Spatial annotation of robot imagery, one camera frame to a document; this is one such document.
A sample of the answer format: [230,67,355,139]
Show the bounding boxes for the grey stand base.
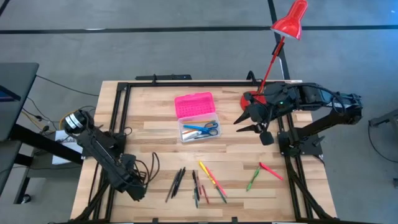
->
[368,108,398,164]

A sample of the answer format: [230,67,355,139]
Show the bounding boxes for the clear supply box pink lid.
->
[174,91,222,144]

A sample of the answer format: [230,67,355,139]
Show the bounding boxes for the black pen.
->
[170,167,183,200]
[174,167,187,197]

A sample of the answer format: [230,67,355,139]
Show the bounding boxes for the blue scissors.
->
[182,121,219,138]

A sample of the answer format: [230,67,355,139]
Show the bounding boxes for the long red crayon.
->
[201,184,210,205]

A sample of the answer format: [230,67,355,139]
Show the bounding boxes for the black desk leg beam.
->
[9,123,85,166]

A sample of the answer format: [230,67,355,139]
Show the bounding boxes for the yellow highlighter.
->
[198,160,216,185]

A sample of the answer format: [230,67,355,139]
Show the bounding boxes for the wooden pencil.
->
[182,119,217,126]

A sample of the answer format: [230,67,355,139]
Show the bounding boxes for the pink highlighter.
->
[205,167,228,198]

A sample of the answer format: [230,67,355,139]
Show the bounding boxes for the grey desk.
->
[0,62,40,142]

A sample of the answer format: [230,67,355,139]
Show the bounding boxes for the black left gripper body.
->
[119,172,147,202]

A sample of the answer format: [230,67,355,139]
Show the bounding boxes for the pink red pen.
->
[259,162,285,182]

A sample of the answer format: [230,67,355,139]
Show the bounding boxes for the thin dark grey pen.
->
[164,169,182,203]

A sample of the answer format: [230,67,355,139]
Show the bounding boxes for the white paper box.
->
[51,129,84,166]

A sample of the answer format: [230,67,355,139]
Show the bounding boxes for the black power strip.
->
[135,73,193,81]

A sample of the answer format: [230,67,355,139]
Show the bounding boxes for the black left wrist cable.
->
[133,151,161,187]

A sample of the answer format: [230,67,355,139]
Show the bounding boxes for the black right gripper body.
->
[248,101,275,132]

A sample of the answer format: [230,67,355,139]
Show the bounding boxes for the blue laptop screen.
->
[0,84,22,103]

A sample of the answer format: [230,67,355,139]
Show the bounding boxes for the black marker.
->
[191,169,200,202]

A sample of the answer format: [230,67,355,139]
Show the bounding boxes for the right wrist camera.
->
[259,130,275,146]

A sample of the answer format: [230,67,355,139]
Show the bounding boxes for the red desk lamp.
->
[239,0,309,112]

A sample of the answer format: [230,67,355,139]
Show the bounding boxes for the green pen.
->
[246,166,261,192]

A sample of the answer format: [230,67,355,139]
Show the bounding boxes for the blue and white glue stick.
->
[181,129,200,141]

